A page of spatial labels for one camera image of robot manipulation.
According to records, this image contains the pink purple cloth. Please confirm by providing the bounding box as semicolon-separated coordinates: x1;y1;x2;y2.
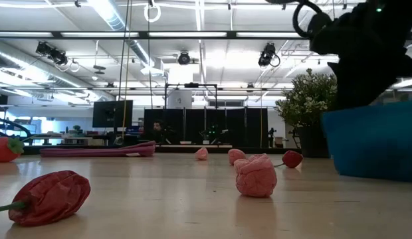
39;140;157;158

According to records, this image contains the black partition screen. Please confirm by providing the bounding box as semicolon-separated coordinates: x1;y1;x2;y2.
144;106;269;149

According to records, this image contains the medium pink garlic toy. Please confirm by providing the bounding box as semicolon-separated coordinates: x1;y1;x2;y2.
228;148;248;166

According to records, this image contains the black background monitor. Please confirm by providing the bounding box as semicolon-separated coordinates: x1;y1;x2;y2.
92;100;134;129

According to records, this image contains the black curved cable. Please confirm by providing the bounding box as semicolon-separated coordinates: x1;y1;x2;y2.
0;112;33;139

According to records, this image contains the white hanging ring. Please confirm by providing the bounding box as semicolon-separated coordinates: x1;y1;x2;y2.
144;2;162;23

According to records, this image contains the black plant pot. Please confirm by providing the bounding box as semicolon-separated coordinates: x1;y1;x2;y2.
296;125;330;159

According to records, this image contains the black tripod stand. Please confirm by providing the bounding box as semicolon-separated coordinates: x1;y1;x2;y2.
267;127;277;149

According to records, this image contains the small red radish toy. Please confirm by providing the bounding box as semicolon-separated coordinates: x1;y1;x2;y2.
274;150;304;169

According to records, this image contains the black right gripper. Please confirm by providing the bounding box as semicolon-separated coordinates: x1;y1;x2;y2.
308;0;412;111

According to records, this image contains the black ceiling camera cluster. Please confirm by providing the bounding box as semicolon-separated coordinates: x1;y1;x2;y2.
35;41;69;66

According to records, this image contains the round black ceiling camera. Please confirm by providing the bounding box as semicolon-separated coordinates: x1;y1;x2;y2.
177;50;191;66

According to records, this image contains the large pink garlic toy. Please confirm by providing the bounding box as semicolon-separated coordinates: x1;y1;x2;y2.
233;153;278;199

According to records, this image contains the red bell pepper toy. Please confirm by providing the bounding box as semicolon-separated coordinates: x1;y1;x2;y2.
0;170;92;228

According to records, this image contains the blue tupperware container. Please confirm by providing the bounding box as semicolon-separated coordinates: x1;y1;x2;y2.
321;101;412;183

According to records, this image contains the black overhead frame beam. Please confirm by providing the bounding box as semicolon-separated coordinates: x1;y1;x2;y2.
0;31;412;41

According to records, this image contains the red strawberry toy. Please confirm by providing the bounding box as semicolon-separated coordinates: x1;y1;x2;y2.
0;135;25;163

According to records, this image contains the silver ventilation duct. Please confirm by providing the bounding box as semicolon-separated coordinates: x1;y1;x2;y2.
88;0;157;69

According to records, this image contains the black aluminium table frame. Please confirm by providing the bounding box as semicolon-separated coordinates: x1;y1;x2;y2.
23;144;330;159

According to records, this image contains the black ceiling camera with cable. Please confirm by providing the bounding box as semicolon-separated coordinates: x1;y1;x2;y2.
258;42;282;68

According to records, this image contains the person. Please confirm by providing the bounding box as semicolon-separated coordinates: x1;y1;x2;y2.
148;119;167;144

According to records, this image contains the green artificial plant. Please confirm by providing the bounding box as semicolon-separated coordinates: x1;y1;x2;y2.
274;68;338;129

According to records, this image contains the thin black hanging cable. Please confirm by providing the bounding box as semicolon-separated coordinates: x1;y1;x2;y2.
147;0;154;109
118;0;130;101

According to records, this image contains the cluttered background desk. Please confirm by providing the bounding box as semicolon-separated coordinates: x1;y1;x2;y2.
25;132;107;147

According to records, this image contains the black background rig frame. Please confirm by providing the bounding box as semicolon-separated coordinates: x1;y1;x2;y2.
164;82;219;110

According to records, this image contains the thin yellow cable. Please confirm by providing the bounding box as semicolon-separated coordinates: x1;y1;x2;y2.
122;0;133;130

